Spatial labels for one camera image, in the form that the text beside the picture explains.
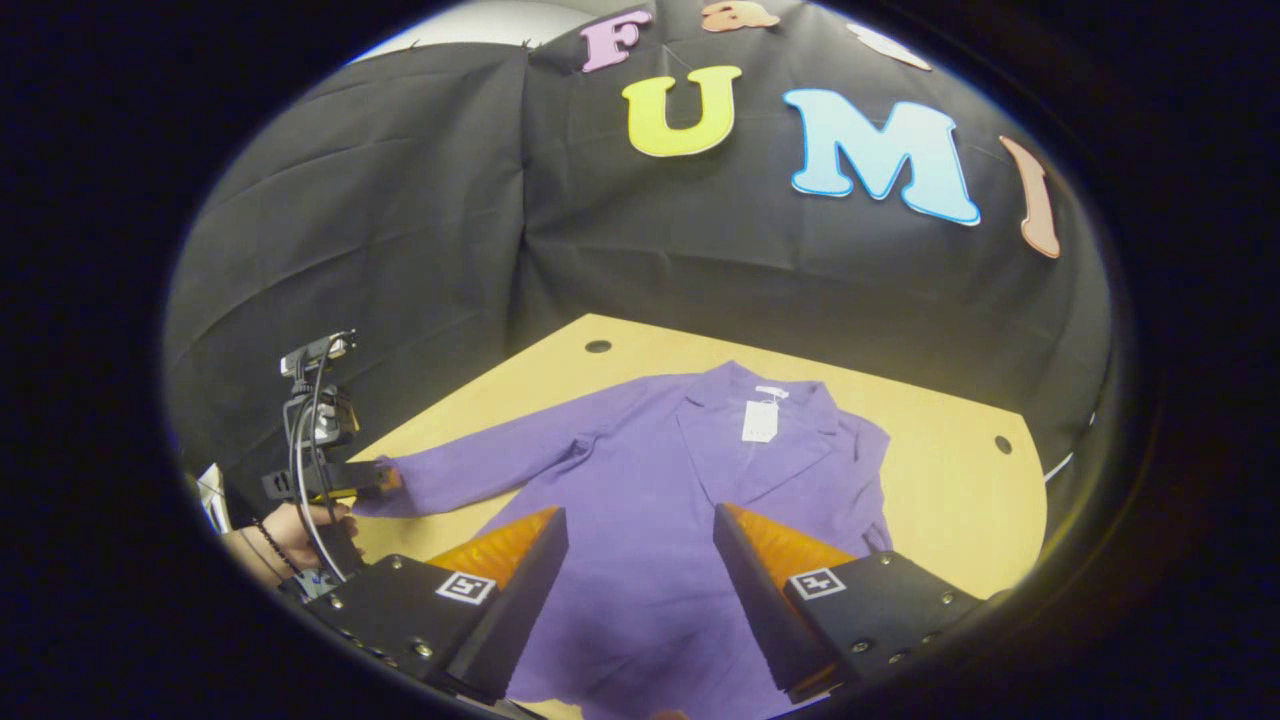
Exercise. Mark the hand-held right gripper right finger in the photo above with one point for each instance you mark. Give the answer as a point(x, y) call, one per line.
point(760, 610)

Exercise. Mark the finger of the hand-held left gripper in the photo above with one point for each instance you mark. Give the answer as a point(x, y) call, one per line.
point(375, 480)

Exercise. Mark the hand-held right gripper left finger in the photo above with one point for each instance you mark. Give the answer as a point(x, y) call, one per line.
point(515, 620)

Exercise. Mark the purple knit cardigan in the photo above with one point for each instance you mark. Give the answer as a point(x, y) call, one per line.
point(640, 480)

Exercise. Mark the white object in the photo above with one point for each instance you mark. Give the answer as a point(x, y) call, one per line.
point(213, 495)

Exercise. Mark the black backdrop cloth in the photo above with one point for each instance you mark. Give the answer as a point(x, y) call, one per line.
point(400, 200)

